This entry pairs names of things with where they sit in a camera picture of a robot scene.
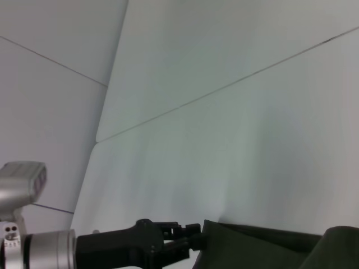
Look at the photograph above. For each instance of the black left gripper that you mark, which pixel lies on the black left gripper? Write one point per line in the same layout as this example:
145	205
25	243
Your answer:
126	246

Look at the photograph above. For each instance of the dark green FREE t-shirt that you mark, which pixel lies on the dark green FREE t-shirt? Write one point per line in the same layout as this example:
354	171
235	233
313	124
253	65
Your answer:
266	249

